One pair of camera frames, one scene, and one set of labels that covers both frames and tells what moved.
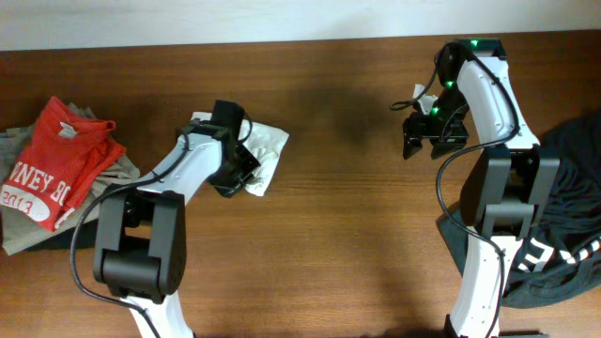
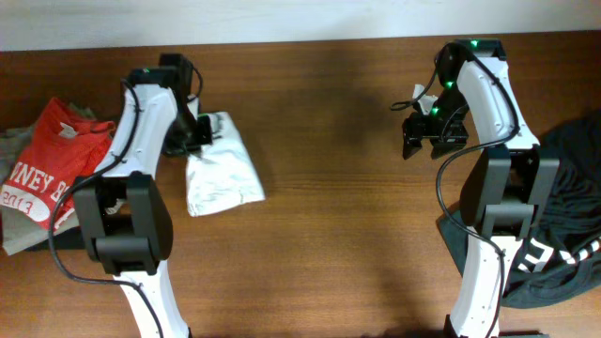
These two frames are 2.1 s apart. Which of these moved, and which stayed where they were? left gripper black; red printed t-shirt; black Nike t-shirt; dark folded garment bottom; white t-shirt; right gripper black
Moved: left gripper black; white t-shirt
Stayed: black Nike t-shirt; dark folded garment bottom; right gripper black; red printed t-shirt
